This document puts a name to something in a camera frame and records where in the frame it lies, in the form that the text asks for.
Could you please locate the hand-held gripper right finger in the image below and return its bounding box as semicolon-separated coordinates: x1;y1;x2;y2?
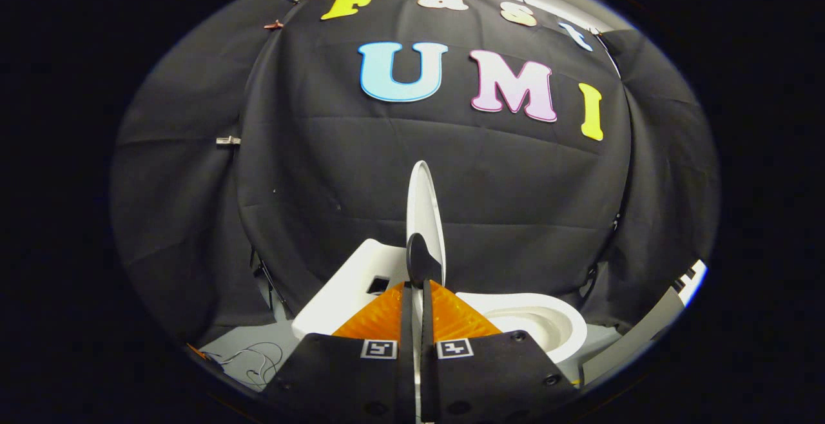
420;280;581;424

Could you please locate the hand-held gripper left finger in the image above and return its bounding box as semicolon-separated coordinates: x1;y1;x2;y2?
261;281;416;424

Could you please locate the white toilet lid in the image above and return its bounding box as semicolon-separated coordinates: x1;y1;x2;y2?
406;160;447;289

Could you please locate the white toilet body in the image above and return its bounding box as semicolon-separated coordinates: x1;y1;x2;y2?
291;238;588;386

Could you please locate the white toilet seat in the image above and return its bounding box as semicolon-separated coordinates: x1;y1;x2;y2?
458;292;588;363

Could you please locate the black backdrop cloth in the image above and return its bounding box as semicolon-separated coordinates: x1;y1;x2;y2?
110;0;721;347

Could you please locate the white slatted panel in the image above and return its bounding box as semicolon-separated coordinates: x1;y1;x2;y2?
670;260;708;309

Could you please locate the thin white cable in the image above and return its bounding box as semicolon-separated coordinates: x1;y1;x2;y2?
203;343;284;389

